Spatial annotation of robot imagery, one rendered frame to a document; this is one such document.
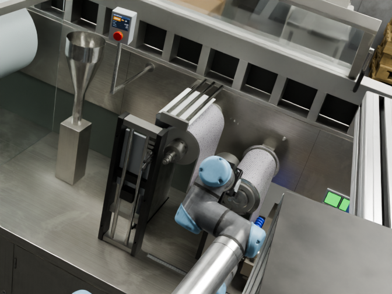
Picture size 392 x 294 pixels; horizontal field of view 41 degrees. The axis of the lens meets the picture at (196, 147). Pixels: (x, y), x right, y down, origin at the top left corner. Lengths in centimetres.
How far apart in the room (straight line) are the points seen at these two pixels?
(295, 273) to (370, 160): 23
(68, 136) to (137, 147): 45
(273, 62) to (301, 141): 32
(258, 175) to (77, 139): 73
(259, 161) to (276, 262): 146
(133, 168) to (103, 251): 36
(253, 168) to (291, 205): 134
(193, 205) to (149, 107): 97
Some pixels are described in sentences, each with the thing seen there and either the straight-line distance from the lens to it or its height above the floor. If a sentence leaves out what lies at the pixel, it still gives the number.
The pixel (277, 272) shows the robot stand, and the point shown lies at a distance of 43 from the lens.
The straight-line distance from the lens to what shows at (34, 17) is 212.
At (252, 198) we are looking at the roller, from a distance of 177.
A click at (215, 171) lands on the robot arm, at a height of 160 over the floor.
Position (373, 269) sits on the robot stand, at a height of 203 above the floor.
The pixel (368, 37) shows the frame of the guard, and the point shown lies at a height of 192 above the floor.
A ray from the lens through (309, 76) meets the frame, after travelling 190.
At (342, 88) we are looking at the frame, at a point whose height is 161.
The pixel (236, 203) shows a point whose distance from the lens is 179.
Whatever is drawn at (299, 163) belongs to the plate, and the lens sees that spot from 204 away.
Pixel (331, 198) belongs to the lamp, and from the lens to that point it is 208.
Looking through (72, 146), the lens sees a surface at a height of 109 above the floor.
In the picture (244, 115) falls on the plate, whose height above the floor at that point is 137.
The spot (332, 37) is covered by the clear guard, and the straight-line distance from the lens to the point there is 160.
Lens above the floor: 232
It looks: 33 degrees down
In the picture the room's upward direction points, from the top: 15 degrees clockwise
